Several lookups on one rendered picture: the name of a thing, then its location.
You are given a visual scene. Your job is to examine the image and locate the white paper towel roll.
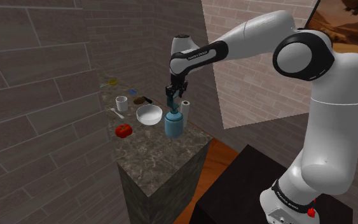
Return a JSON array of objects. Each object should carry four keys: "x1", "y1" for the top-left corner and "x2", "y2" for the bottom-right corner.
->
[{"x1": 179, "y1": 100, "x2": 191, "y2": 128}]

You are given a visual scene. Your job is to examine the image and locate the blue soap dispenser bottle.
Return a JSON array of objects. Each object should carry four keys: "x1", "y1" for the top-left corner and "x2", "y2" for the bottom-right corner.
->
[{"x1": 164, "y1": 94, "x2": 184, "y2": 139}]

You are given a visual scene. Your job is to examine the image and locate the white bowl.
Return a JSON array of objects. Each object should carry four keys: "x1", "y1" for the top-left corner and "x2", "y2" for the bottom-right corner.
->
[{"x1": 135, "y1": 104, "x2": 163, "y2": 127}]

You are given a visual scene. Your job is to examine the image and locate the white cup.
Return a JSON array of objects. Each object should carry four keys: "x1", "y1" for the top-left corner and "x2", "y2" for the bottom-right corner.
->
[{"x1": 115, "y1": 95, "x2": 128, "y2": 113}]

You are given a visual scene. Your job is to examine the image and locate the white spoon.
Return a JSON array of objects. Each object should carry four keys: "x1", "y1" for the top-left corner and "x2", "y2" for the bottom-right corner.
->
[{"x1": 109, "y1": 107, "x2": 125, "y2": 120}]

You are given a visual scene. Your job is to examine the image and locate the red bell pepper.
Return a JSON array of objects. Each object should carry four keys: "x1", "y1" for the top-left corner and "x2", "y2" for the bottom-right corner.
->
[{"x1": 114, "y1": 123, "x2": 134, "y2": 139}]

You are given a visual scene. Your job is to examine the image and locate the marble kitchen counter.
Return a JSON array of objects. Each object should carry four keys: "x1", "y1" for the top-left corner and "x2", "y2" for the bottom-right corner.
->
[{"x1": 99, "y1": 76, "x2": 214, "y2": 224}]

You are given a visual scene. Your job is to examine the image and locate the dark robot stand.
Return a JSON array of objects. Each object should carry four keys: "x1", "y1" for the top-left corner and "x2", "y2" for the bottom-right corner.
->
[{"x1": 188, "y1": 144, "x2": 354, "y2": 224}]

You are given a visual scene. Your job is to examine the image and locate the brown pan with black handle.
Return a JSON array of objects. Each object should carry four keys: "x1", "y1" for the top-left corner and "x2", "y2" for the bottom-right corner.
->
[{"x1": 133, "y1": 95, "x2": 153, "y2": 106}]

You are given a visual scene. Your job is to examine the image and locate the yellow measuring scoop blue handle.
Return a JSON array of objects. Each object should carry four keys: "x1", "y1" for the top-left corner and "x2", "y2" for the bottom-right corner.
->
[{"x1": 100, "y1": 79, "x2": 118, "y2": 88}]

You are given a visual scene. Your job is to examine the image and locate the framed desert wall picture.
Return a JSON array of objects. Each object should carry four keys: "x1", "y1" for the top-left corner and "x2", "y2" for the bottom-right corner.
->
[{"x1": 304, "y1": 0, "x2": 358, "y2": 74}]

